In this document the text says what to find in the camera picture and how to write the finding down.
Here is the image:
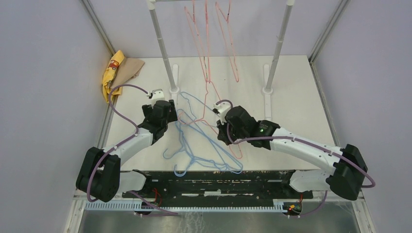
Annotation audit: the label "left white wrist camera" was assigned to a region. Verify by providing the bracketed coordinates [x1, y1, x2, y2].
[148, 89, 165, 104]

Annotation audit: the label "grey rack pole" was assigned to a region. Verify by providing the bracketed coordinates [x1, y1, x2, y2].
[262, 0, 295, 110]
[146, 0, 180, 105]

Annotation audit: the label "yellow printed cloth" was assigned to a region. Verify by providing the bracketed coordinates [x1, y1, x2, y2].
[102, 50, 125, 103]

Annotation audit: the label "right grey rack pole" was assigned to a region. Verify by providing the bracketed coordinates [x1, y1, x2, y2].
[262, 0, 295, 110]

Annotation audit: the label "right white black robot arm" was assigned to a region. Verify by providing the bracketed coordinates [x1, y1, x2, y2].
[213, 102, 376, 201]

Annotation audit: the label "left grey rack pole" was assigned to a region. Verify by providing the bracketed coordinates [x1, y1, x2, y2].
[146, 0, 180, 105]

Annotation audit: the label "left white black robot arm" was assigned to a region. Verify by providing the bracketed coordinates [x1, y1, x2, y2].
[75, 100, 177, 202]

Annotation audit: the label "white slotted cable duct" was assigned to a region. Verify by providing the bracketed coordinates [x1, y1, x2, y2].
[85, 200, 289, 213]

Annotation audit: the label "beige cloth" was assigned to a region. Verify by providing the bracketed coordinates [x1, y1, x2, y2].
[110, 58, 145, 88]

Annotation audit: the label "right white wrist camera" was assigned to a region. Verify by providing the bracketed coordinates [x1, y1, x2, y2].
[212, 102, 233, 124]

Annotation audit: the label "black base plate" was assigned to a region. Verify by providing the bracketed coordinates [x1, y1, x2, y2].
[135, 170, 313, 207]

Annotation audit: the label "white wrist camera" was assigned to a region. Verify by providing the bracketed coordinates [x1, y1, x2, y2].
[212, 102, 233, 124]
[148, 89, 165, 104]

